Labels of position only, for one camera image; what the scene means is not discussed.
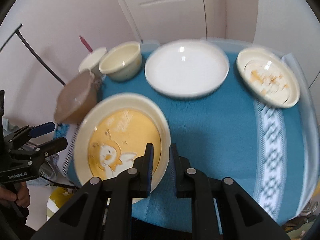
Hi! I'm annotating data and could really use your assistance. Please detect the yellow duck pattern plate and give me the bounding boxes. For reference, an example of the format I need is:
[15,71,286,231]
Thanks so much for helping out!
[74,93,171,190]

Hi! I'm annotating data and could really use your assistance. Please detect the pink square handled dish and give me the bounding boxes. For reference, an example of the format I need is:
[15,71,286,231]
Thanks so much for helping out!
[54,70,97,124]

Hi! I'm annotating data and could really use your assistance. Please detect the white ceramic bowl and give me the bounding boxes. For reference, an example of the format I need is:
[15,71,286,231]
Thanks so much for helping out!
[78,47,107,77]

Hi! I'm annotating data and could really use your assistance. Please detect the plain white plate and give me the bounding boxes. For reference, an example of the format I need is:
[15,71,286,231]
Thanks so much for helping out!
[144,39,229,99]

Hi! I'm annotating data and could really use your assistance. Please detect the cream yellow bowl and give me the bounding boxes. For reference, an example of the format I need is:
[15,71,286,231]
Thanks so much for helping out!
[99,41,142,82]

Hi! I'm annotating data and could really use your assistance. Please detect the white duck pattern plate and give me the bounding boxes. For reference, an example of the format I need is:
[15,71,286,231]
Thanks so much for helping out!
[236,47,300,108]

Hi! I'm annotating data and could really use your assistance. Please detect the left hand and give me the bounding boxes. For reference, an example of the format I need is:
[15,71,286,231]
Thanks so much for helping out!
[0,182,30,207]

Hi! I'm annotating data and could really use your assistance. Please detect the black clothes rack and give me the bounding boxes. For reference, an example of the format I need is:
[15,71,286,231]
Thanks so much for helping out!
[1,23,66,86]

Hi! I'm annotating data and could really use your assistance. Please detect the white entrance door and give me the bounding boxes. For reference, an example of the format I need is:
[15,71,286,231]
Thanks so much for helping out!
[107,0,226,45]

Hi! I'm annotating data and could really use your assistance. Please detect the white wardrobe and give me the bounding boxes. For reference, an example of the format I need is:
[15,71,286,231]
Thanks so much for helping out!
[254,0,319,89]

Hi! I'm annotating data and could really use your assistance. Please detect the pink handled mop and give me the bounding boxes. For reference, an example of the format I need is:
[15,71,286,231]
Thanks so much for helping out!
[79,35,93,53]

